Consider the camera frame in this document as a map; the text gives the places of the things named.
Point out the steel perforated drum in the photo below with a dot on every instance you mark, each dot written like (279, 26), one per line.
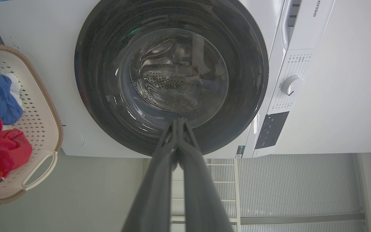
(175, 74)

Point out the beige perforated laundry basket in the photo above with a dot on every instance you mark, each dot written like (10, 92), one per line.
(40, 119)

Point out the white detergent drawer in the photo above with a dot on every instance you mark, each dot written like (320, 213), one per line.
(308, 29)

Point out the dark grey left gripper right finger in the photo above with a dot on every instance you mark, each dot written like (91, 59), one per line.
(204, 196)

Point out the white garment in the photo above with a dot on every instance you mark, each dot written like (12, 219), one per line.
(15, 87)

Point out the white round control knob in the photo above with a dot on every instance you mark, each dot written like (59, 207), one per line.
(291, 85)

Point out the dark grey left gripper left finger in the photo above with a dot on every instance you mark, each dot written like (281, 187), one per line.
(155, 193)

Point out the round white filter cover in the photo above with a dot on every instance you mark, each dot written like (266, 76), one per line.
(73, 136)

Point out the white front-load washing machine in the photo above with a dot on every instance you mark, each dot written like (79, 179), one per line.
(47, 38)

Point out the small energy label sticker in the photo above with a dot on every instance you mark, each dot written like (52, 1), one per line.
(240, 151)

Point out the black display panel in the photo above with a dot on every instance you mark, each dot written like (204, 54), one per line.
(271, 129)

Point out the red garment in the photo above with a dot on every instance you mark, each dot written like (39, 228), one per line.
(2, 151)

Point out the black round washer door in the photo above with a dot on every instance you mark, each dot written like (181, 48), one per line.
(101, 80)

